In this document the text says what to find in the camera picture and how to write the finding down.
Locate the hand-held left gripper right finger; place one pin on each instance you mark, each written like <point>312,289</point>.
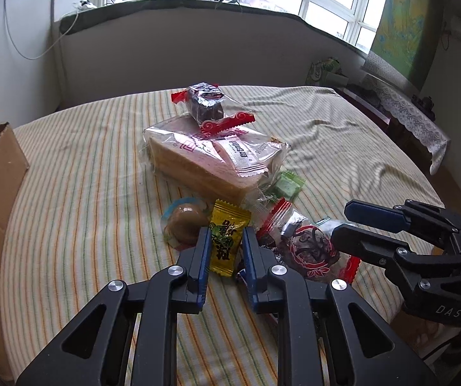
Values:
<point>250,265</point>

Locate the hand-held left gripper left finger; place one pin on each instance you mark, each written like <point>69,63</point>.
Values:
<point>203,257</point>

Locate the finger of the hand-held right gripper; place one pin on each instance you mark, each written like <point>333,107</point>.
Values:
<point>359,241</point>
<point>375,215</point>

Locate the yellow candy packet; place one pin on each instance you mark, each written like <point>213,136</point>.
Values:
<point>224,245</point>

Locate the dark snack packet red ends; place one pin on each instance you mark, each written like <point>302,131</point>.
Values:
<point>206,104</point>
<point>309,249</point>

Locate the green candy packet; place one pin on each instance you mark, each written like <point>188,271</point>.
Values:
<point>288,187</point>

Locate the packaged sandwich bread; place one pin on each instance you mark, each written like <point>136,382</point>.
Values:
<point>198,157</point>

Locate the white lace cloth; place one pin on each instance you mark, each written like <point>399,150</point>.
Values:
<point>407,112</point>

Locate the dark wooden cabinet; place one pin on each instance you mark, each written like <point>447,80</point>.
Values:
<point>375,104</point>

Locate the green patterned bag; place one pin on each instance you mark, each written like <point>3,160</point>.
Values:
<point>323,72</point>

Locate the dark green windowsill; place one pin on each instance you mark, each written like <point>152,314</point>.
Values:
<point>174,6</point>

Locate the white charger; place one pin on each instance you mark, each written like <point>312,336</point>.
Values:
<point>82,5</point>

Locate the wall map poster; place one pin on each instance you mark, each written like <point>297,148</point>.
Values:
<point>403,24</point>

